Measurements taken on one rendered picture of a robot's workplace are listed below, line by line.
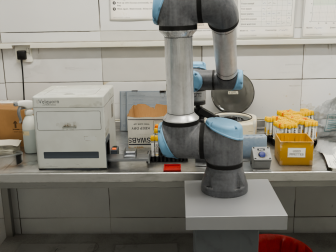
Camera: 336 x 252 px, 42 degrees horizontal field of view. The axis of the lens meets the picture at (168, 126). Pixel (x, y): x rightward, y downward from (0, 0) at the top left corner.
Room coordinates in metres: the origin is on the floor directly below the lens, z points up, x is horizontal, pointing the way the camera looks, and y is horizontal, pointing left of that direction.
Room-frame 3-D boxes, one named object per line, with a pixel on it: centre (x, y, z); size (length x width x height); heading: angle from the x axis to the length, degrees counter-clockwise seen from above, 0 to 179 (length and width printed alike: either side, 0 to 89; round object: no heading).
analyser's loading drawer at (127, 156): (1.71, 0.18, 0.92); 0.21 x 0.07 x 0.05; 88
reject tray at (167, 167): (1.66, -0.01, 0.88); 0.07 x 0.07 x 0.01; 88
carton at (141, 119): (2.09, 0.06, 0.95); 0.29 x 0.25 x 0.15; 178
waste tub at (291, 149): (1.74, -0.52, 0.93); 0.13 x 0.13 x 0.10; 85
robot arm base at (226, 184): (1.34, -0.18, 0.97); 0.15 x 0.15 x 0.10
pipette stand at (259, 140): (1.77, -0.36, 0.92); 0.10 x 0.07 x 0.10; 90
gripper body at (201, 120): (1.73, -0.11, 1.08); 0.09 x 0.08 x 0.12; 87
